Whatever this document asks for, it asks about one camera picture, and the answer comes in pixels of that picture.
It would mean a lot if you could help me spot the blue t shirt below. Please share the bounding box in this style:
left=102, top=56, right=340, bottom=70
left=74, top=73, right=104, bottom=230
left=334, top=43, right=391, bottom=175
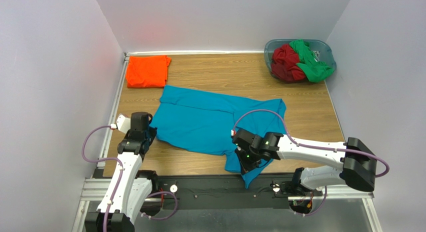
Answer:
left=151, top=85, right=287, bottom=174

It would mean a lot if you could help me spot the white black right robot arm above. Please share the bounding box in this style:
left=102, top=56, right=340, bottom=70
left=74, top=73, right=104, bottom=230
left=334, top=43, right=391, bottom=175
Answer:
left=231, top=129, right=378, bottom=194

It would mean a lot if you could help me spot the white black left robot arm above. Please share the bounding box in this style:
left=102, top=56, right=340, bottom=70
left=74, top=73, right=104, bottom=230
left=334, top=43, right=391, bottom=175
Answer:
left=84, top=112, right=157, bottom=232

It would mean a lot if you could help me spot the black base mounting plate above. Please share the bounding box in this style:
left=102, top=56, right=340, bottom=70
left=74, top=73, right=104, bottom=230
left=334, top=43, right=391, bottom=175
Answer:
left=93, top=170, right=357, bottom=211

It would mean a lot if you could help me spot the folded orange t shirt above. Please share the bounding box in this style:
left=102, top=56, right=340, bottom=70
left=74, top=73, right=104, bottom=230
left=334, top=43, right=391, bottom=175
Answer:
left=125, top=55, right=172, bottom=88

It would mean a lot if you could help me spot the dark red t shirt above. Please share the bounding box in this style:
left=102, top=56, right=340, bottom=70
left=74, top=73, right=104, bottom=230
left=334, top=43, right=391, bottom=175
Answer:
left=270, top=44, right=307, bottom=83

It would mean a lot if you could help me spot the translucent teal plastic bin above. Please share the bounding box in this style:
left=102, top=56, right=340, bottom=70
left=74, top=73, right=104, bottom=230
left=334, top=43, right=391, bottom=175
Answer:
left=263, top=39, right=337, bottom=83

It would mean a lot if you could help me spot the green t shirt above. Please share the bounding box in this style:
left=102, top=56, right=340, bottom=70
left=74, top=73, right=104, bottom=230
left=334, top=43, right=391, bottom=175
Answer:
left=289, top=39, right=336, bottom=83

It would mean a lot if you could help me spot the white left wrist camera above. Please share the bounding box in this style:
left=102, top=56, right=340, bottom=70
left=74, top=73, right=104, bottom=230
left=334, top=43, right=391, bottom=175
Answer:
left=109, top=113, right=131, bottom=134

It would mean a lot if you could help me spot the aluminium left side rail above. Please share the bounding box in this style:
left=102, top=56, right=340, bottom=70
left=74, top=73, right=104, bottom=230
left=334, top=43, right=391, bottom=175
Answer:
left=99, top=52, right=129, bottom=159

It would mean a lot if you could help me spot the aluminium front frame rail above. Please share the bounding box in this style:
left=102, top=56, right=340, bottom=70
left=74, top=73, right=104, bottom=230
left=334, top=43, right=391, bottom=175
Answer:
left=80, top=178, right=374, bottom=201

